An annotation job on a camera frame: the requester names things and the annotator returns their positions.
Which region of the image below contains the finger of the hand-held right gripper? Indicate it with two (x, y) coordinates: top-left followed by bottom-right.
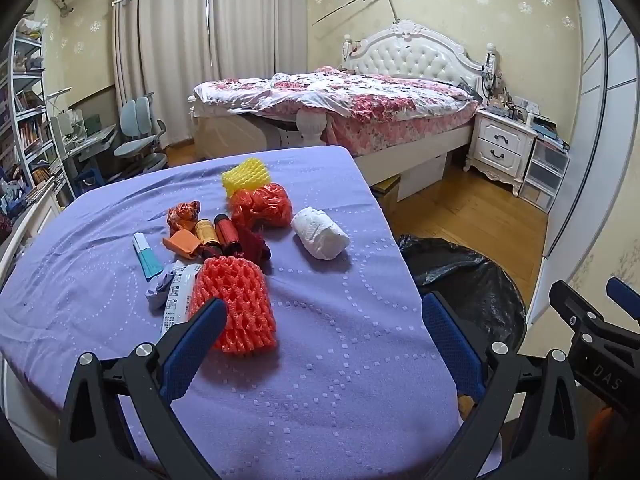
(606, 276), (640, 321)
(549, 281), (608, 333)

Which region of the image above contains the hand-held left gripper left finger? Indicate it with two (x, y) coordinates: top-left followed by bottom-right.
(56, 297), (228, 480)

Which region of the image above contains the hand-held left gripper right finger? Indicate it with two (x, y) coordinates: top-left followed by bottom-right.
(421, 291), (583, 480)

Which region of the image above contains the white printed packet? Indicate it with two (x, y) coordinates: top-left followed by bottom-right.
(159, 260), (206, 343)

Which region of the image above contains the bin with black bag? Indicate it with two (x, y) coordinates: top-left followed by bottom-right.
(397, 233), (528, 361)

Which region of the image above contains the lavender paper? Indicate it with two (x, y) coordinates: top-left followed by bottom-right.
(144, 269), (176, 316)

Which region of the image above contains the red foam fruit net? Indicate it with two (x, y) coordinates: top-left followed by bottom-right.
(187, 256), (278, 356)

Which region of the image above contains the teal and white tube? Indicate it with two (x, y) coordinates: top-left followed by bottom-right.
(132, 232), (165, 281)

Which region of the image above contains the yellow label brown bottle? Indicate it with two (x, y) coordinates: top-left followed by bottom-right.
(194, 218), (223, 259)

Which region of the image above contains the red label brown bottle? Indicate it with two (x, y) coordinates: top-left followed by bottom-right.
(214, 213), (244, 257)

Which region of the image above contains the orange wrapper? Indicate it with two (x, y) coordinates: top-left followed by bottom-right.
(166, 201), (202, 235)

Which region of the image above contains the red plastic bag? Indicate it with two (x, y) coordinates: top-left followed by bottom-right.
(230, 182), (293, 231)

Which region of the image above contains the white tissue wad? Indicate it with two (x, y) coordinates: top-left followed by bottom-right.
(291, 206), (351, 261)

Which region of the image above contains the yellow foam fruit net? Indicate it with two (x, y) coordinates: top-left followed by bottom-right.
(221, 157), (273, 198)

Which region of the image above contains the person's right forearm orange sleeve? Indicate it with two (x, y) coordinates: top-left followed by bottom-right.
(584, 405), (626, 480)

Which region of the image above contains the purple tablecloth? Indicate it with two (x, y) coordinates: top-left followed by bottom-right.
(0, 145), (463, 480)

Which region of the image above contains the clear plastic drawer unit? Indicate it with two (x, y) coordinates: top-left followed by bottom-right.
(517, 135), (571, 213)

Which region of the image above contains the cardboard box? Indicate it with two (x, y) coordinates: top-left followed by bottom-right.
(372, 175), (403, 216)

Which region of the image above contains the white sliding wardrobe door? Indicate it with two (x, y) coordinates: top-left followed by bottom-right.
(527, 0), (640, 326)

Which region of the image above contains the white storage box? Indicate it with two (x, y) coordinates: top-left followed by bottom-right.
(400, 152), (448, 201)

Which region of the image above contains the pile of books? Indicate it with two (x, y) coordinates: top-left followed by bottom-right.
(530, 112), (571, 153)

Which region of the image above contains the white nightstand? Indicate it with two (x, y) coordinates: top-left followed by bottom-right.
(463, 108), (538, 193)

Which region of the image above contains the blue plastic stool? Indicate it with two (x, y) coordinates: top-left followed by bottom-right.
(80, 167), (108, 193)

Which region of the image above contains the white low cabinet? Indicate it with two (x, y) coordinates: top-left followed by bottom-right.
(0, 177), (63, 281)

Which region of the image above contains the clutter of small items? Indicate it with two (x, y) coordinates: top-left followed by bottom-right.
(480, 42), (543, 123)

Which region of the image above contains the grey study desk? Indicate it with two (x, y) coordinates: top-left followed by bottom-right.
(47, 110), (121, 196)

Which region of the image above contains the pale blue desk chair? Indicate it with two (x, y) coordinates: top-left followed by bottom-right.
(112, 92), (168, 173)

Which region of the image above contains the floral blanket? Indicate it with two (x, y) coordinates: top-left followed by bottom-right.
(192, 66), (481, 153)

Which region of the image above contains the white bookshelf with books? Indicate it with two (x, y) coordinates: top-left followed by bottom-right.
(0, 17), (66, 211)

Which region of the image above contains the white bed with tufted headboard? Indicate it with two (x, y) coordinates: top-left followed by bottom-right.
(189, 19), (483, 201)

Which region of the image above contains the beige curtain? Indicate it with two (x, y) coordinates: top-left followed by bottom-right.
(207, 0), (308, 83)
(112, 0), (211, 121)

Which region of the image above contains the thin metal rod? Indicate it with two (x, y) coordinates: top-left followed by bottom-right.
(312, 0), (401, 26)

